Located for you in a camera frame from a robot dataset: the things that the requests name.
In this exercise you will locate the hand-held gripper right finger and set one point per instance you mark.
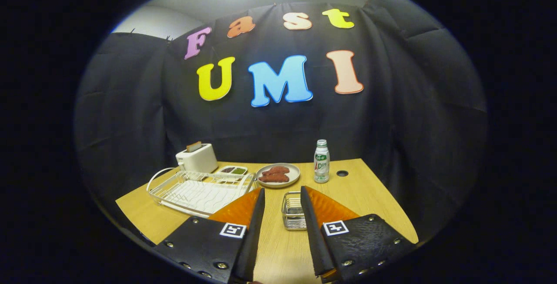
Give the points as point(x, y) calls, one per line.
point(313, 240)

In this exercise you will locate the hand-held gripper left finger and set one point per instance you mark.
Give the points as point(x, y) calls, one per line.
point(254, 240)

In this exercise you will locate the beige plate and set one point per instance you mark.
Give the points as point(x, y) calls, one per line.
point(294, 173)

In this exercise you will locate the red meat slice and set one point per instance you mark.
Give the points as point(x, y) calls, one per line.
point(274, 178)
point(276, 170)

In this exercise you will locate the white drip tray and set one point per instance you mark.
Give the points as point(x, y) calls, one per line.
point(200, 195)

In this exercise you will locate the pile of green beans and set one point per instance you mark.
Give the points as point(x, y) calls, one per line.
point(239, 171)

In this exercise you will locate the white drink bottle green cap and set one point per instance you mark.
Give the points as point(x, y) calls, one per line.
point(321, 168)

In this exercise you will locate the pile of dark beans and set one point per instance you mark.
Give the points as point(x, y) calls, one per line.
point(227, 170)

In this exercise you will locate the white divided tray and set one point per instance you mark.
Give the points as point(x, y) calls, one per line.
point(218, 171)

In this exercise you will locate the white toaster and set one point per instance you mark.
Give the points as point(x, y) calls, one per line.
point(198, 160)

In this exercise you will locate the brown toast slice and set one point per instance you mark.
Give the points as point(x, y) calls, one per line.
point(194, 146)

